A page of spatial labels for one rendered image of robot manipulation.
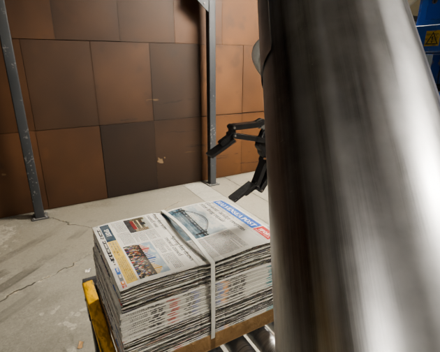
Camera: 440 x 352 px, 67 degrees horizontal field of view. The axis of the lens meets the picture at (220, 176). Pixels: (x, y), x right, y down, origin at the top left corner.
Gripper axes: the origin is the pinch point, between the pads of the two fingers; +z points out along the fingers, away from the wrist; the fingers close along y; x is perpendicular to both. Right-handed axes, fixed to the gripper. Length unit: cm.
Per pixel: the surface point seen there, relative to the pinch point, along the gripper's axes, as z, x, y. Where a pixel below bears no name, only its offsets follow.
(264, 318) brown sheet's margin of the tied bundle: 12.0, -14.2, 30.3
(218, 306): 19.2, -14.1, 16.8
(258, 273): 7.9, -14.0, 17.3
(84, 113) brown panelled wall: 3, 288, 23
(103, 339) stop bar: 43.5, -0.8, 15.4
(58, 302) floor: 89, 132, 84
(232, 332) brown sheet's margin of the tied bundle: 19.9, -14.2, 26.4
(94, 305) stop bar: 43.2, 11.8, 15.6
